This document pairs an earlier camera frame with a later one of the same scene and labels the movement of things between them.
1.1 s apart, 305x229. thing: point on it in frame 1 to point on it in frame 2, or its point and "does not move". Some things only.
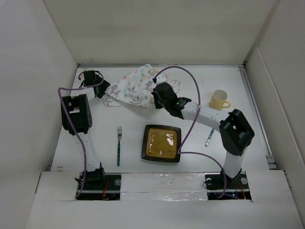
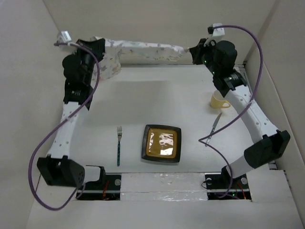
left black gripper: x=104 y=87 to x=98 y=46
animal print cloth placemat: x=137 y=88 to x=118 y=52
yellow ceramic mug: x=219 y=98 does not move
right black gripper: x=157 y=105 to x=198 y=49
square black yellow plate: x=161 y=143 does not move
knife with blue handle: x=211 y=133 does not move
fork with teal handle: x=119 y=134 does not move
